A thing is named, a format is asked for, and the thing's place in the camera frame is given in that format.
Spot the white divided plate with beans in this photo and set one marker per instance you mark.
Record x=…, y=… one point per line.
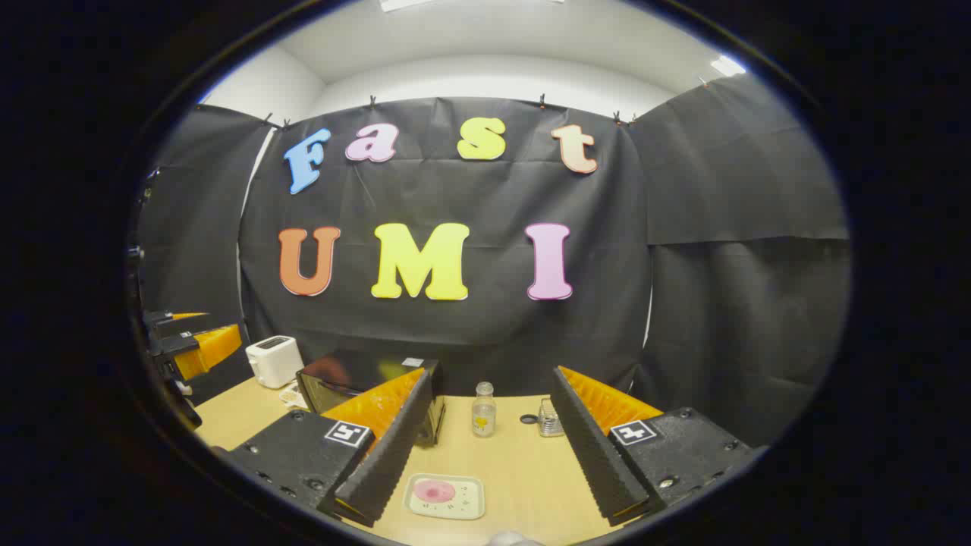
x=292, y=396

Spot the pale square food tray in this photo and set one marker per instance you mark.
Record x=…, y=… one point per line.
x=466, y=497

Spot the ceiling light panel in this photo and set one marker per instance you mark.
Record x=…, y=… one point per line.
x=398, y=4
x=728, y=66

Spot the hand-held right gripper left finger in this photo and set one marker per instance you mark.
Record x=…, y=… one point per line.
x=379, y=462

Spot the pink round food slice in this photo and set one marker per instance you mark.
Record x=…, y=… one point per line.
x=434, y=491

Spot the black electric oven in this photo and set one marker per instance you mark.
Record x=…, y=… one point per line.
x=349, y=371

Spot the clear utensil holder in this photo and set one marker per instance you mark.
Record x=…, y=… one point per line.
x=549, y=421

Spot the white toaster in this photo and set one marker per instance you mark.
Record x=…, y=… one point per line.
x=274, y=362

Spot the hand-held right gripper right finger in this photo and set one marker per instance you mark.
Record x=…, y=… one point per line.
x=599, y=455

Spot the clear glass bottle yellow label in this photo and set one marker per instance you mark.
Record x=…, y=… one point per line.
x=484, y=413

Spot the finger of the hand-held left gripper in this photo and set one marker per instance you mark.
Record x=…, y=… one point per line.
x=161, y=316
x=176, y=345

